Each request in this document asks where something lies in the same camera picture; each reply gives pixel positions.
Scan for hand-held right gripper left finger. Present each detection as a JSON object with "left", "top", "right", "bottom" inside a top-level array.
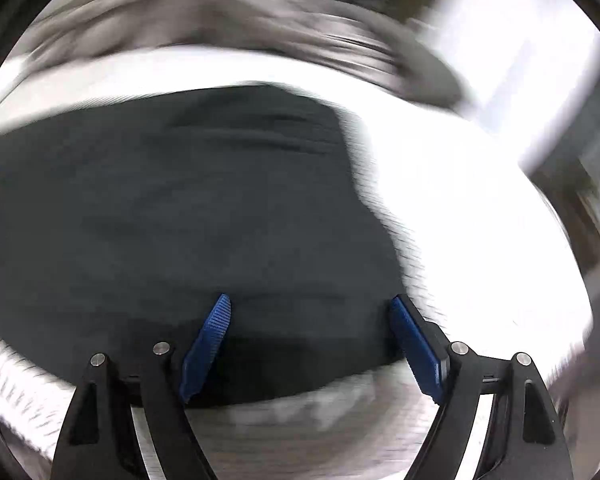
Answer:
[{"left": 51, "top": 293, "right": 232, "bottom": 480}]

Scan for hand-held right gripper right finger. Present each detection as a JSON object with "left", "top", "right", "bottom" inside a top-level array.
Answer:
[{"left": 389, "top": 294, "right": 575, "bottom": 480}]

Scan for black pants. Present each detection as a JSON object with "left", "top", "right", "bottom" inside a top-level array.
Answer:
[{"left": 0, "top": 81, "right": 417, "bottom": 409}]

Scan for grey duvet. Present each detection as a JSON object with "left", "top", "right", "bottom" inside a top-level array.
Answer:
[{"left": 27, "top": 0, "right": 477, "bottom": 111}]

